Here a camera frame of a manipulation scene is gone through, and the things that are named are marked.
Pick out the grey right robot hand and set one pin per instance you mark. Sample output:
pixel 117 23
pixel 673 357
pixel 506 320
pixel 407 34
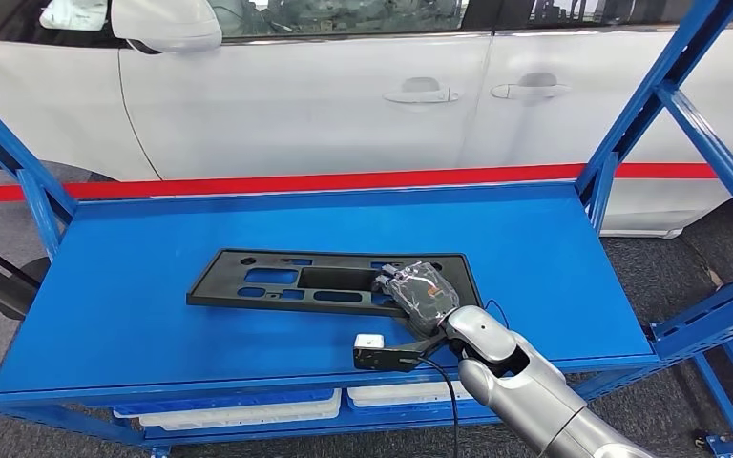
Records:
pixel 426 297

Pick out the black plastic panel part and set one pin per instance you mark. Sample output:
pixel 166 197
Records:
pixel 215 278

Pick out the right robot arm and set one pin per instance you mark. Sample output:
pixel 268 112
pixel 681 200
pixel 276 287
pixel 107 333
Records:
pixel 531 392

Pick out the blue metal shelf rack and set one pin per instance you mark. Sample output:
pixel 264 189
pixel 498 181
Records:
pixel 151 316

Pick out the red barrier belt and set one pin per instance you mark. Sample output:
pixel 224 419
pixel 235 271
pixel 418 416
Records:
pixel 341 181

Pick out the white car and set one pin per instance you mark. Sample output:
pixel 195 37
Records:
pixel 278 114

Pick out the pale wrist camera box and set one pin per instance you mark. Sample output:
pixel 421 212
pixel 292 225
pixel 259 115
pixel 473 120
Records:
pixel 369 341

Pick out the black camera bracket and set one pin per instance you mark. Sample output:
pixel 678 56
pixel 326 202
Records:
pixel 379 360

